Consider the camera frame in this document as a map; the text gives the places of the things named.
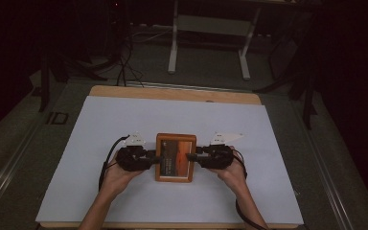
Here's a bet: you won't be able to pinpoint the black stand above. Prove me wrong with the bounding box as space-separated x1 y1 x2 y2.
252 12 320 131
37 47 109 113

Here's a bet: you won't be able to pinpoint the metal floor rail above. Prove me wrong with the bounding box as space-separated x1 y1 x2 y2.
290 99 357 230
0 119 43 221

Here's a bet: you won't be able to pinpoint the person's left hand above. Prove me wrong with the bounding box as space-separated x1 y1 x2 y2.
103 149 146 199

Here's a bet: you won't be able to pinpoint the metal floor strip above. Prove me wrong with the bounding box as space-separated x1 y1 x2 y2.
124 80 254 94

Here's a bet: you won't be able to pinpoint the white table mat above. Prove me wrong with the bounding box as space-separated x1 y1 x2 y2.
34 95 305 226

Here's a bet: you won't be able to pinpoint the white floor cable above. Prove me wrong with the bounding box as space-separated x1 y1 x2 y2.
129 27 174 44

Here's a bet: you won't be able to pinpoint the black floor bracket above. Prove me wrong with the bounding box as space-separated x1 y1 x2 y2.
45 111 70 126

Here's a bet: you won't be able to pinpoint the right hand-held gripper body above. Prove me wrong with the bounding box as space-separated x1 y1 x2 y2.
202 131 245 171

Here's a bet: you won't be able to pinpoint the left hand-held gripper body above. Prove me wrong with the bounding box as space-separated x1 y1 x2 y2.
115 131 151 173

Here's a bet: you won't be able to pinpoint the person's right hand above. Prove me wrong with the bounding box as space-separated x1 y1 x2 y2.
208 145 249 196

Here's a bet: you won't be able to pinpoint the black floor cables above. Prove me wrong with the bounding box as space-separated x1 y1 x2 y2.
116 32 146 88

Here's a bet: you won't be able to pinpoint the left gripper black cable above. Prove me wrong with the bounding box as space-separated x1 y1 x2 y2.
98 134 131 193

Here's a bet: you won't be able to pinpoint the white metal stand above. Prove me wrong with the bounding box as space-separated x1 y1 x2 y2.
167 0 262 81

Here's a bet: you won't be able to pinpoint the wooden picture frame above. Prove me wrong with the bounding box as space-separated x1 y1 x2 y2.
154 132 197 184

